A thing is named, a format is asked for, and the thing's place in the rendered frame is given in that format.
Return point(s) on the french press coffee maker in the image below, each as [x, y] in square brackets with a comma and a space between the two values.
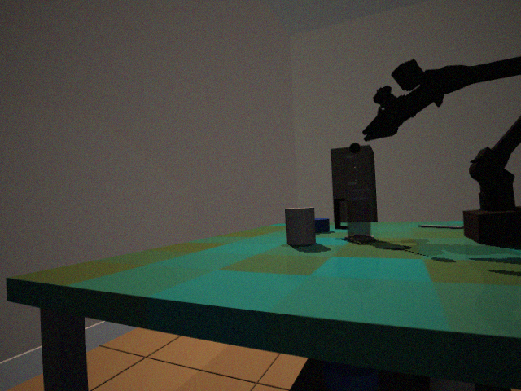
[357, 209]

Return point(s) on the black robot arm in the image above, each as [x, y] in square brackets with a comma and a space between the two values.
[488, 167]

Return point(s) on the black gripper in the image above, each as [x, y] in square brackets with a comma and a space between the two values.
[386, 123]

